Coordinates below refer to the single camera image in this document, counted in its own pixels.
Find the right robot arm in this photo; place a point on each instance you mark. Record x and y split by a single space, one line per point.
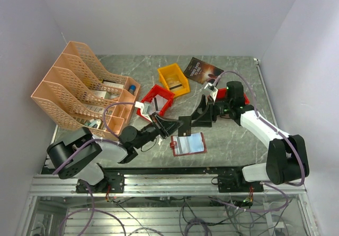
286 161

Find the peach plastic desk organizer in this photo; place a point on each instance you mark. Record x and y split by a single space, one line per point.
78 89

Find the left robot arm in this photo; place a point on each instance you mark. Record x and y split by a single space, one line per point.
74 155

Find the red plastic bin with cards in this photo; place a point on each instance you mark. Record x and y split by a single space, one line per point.
157 90

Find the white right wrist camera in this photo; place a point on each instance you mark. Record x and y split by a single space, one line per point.
213 91

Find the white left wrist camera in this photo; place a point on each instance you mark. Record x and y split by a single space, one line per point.
145 109

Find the dark booklet three days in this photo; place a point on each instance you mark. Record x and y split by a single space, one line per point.
201 72

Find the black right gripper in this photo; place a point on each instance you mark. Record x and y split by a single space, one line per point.
204 119

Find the aluminium mounting rail frame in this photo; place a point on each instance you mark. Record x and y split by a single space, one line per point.
165 201

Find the yellow plastic bin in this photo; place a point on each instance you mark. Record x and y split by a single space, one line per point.
174 69

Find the black credit card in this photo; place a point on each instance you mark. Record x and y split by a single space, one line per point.
185 129

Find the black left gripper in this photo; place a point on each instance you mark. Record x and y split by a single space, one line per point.
169 126

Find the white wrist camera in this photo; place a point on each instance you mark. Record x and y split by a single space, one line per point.
213 91
145 109

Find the grey striped card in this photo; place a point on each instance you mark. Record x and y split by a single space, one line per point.
183 145

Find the blue capped bottle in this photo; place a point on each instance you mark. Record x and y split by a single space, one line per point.
132 89

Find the gold card in yellow bin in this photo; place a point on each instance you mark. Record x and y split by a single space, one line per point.
174 83

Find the red leather card holder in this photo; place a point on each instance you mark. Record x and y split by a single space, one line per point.
196 141

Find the white credit card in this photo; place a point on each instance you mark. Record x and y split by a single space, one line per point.
158 103

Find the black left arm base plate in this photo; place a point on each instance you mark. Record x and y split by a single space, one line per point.
112 183

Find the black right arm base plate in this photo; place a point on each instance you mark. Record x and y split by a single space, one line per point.
231 180

